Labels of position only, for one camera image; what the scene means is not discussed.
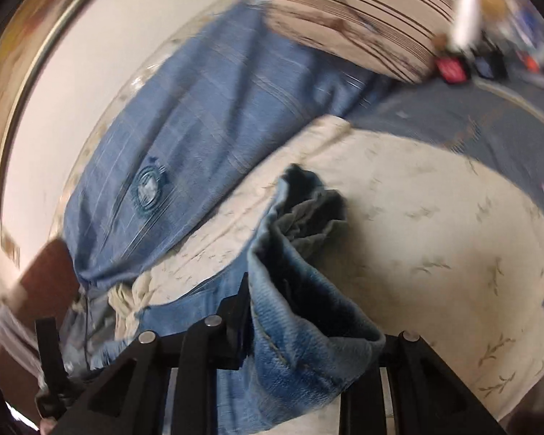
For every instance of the striped floral pillow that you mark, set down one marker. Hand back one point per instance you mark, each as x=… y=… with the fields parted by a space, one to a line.
x=358 y=22

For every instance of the clear plastic bag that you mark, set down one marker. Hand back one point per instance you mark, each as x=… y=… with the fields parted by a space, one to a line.
x=517 y=13

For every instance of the large framed wall picture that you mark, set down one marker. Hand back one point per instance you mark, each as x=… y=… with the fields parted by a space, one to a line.
x=22 y=54

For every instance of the blue plaid bolster pillow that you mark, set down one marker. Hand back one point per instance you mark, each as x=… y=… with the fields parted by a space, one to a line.
x=199 y=122

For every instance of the brown headboard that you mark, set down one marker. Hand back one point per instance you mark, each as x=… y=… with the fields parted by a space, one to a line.
x=45 y=276

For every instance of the grey star-print quilt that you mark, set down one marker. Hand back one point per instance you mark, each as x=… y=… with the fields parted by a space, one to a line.
x=99 y=340

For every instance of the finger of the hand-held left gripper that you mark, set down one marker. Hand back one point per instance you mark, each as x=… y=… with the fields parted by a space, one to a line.
x=47 y=353

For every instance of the grey-blue bedsheet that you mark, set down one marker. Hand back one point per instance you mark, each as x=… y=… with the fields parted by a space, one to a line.
x=503 y=136

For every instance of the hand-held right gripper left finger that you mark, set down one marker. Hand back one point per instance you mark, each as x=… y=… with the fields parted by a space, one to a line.
x=235 y=321

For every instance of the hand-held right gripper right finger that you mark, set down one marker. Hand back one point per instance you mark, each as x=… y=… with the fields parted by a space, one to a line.
x=412 y=358

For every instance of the cream leaf-print blanket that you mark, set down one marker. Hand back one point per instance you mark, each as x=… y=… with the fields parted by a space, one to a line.
x=412 y=235

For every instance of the blue denim pants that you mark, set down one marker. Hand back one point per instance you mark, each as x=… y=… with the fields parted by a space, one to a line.
x=299 y=326

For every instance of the pale purple hanging cloth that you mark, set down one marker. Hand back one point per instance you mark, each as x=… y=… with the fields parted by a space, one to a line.
x=13 y=330

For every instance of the white tube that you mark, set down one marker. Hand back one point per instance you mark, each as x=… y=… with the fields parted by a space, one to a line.
x=464 y=4

